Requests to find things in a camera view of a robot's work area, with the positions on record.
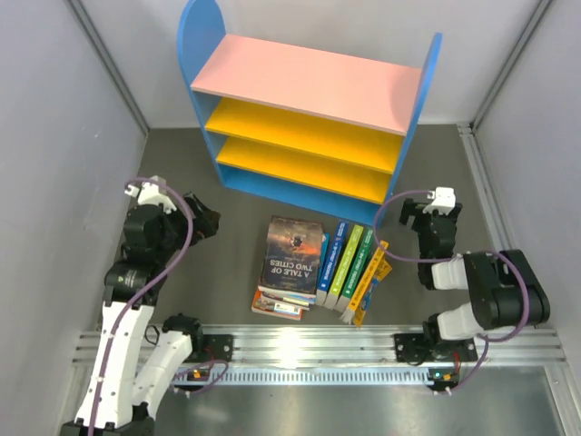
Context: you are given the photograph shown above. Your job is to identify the light blue cover treehouse book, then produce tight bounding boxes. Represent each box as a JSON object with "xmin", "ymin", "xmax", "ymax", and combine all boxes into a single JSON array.
[{"xmin": 340, "ymin": 241, "xmax": 392, "ymax": 328}]

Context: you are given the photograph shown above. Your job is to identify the lime green spine treehouse book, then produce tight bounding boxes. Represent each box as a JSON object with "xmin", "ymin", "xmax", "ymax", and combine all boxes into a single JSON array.
[{"xmin": 324, "ymin": 224, "xmax": 363, "ymax": 309}]

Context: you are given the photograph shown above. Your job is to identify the dark blue spine treehouse book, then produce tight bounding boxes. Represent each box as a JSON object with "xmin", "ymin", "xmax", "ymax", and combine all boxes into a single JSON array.
[{"xmin": 315, "ymin": 221, "xmax": 349, "ymax": 306}]

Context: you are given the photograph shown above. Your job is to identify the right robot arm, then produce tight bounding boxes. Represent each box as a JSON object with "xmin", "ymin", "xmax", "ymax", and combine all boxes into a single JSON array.
[{"xmin": 395, "ymin": 198, "xmax": 550, "ymax": 365}]

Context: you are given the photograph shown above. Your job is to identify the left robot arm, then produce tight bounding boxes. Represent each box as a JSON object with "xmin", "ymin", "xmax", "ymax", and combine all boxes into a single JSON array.
[{"xmin": 60, "ymin": 193, "xmax": 220, "ymax": 435}]

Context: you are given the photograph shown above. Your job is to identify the orange bottom stack book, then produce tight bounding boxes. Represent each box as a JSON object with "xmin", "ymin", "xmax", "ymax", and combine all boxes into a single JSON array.
[{"xmin": 251, "ymin": 290, "xmax": 303, "ymax": 321}]

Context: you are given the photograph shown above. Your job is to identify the light blue book under stack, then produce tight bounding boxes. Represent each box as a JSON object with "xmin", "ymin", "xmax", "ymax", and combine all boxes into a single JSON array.
[{"xmin": 261, "ymin": 232, "xmax": 329, "ymax": 305}]

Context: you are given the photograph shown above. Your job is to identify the Tale of Two Cities book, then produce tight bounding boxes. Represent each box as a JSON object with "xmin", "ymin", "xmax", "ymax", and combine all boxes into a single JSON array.
[{"xmin": 258, "ymin": 215, "xmax": 323, "ymax": 303}]

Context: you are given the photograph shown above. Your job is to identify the blue pink yellow bookshelf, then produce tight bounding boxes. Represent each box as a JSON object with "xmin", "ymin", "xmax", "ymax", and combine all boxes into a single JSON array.
[{"xmin": 176, "ymin": 1, "xmax": 443, "ymax": 225}]

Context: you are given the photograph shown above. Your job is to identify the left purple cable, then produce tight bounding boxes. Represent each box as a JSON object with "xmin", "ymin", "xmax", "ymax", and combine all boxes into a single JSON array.
[{"xmin": 85, "ymin": 176, "xmax": 231, "ymax": 432}]

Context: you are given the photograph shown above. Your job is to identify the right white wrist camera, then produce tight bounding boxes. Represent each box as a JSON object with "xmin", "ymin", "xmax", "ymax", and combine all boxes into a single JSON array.
[{"xmin": 423, "ymin": 186, "xmax": 456, "ymax": 215}]

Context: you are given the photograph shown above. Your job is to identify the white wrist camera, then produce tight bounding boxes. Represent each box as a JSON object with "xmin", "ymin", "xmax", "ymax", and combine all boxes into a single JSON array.
[
  {"xmin": 124, "ymin": 175, "xmax": 177, "ymax": 214},
  {"xmin": 423, "ymin": 186, "xmax": 456, "ymax": 215}
]

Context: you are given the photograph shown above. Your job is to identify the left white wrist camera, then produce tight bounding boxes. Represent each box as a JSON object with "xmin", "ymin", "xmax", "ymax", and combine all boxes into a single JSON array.
[{"xmin": 124, "ymin": 175, "xmax": 177, "ymax": 214}]

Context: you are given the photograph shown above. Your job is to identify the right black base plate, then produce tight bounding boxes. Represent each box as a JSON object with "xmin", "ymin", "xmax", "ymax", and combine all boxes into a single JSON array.
[{"xmin": 393, "ymin": 332, "xmax": 478, "ymax": 366}]

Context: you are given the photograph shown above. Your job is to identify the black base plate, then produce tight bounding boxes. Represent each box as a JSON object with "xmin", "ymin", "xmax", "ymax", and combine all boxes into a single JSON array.
[
  {"xmin": 393, "ymin": 332, "xmax": 478, "ymax": 366},
  {"xmin": 187, "ymin": 334, "xmax": 234, "ymax": 363}
]

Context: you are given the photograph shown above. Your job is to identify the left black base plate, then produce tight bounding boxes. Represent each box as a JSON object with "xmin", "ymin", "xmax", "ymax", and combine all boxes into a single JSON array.
[{"xmin": 187, "ymin": 334, "xmax": 234, "ymax": 363}]

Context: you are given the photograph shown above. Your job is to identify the aluminium mounting rail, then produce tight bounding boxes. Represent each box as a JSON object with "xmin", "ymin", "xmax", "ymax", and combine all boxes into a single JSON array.
[{"xmin": 72, "ymin": 322, "xmax": 568, "ymax": 387}]

